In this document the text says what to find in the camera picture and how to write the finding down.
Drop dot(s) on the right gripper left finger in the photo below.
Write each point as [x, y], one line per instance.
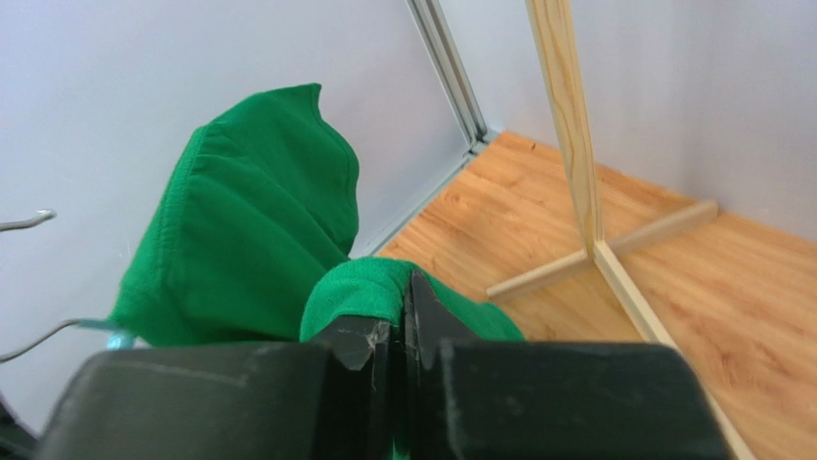
[322, 399]

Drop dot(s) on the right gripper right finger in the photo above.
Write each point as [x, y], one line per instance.
[471, 398]

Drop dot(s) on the green t shirt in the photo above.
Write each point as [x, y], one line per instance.
[252, 237]

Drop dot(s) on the wooden clothes rack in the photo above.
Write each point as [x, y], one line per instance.
[631, 93]

